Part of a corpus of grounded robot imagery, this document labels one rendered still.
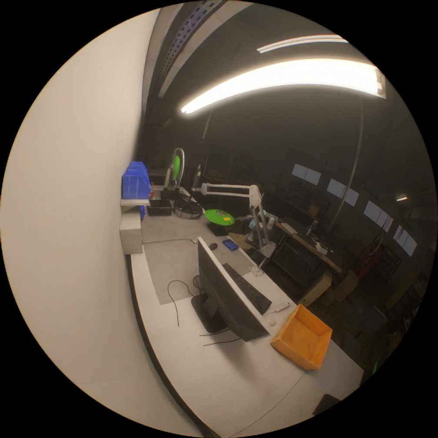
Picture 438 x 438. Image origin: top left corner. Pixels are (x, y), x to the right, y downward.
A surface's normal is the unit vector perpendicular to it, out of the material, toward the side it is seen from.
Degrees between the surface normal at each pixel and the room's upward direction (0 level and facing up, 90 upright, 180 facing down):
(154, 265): 0
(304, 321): 86
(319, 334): 86
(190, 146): 90
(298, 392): 0
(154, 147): 90
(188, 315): 0
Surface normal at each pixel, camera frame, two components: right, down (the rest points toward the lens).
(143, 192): 0.50, 0.55
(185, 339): 0.27, -0.86
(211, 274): -0.70, -0.23
